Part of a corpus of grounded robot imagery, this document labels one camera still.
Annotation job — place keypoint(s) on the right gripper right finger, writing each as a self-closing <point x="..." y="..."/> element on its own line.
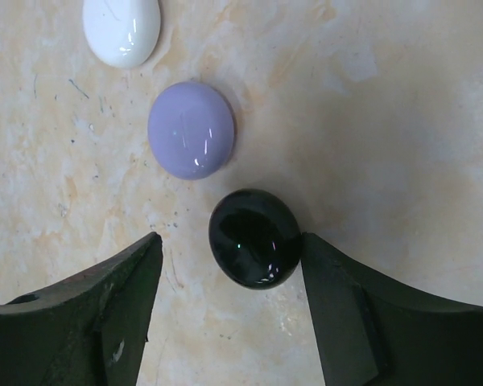
<point x="371" y="329"/>

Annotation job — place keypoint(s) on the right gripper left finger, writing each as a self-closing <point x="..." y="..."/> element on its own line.
<point x="88" y="329"/>

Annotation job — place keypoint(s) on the black earbud case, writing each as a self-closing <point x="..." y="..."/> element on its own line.
<point x="255" y="238"/>

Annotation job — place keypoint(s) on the purple earbud case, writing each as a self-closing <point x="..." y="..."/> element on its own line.
<point x="191" y="130"/>

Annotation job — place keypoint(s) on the white earbud case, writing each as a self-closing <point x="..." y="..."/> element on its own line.
<point x="122" y="33"/>

